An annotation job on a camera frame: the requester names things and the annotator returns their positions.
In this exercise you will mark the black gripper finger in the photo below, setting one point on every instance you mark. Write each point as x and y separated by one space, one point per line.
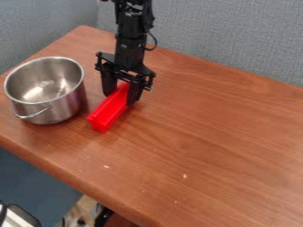
109 82
136 91

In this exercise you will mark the stainless steel pot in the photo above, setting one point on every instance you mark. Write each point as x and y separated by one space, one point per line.
46 90

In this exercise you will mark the black and white floor object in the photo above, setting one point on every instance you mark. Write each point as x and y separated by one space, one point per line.
14 216

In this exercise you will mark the red plastic block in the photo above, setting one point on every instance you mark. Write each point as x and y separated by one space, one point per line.
110 109

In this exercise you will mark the beige clutter under table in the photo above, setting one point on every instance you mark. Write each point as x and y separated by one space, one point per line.
85 214

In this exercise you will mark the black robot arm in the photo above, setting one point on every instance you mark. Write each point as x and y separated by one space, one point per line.
134 19

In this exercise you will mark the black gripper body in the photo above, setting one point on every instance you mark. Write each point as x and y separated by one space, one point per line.
126 63

